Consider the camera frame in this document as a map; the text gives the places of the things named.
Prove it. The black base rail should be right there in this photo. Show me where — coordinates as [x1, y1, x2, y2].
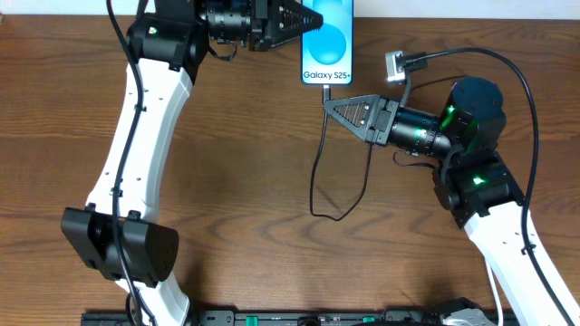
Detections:
[80, 297, 522, 326]

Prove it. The blue screen Galaxy smartphone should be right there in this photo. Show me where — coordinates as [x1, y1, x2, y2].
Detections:
[300, 0, 354, 85]

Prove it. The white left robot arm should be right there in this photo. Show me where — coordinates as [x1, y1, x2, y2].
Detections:
[61, 0, 324, 325]

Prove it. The white power strip cord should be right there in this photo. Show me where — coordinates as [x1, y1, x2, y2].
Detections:
[483, 257, 505, 326]

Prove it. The black USB charging cable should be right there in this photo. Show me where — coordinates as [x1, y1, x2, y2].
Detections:
[309, 74, 468, 223]

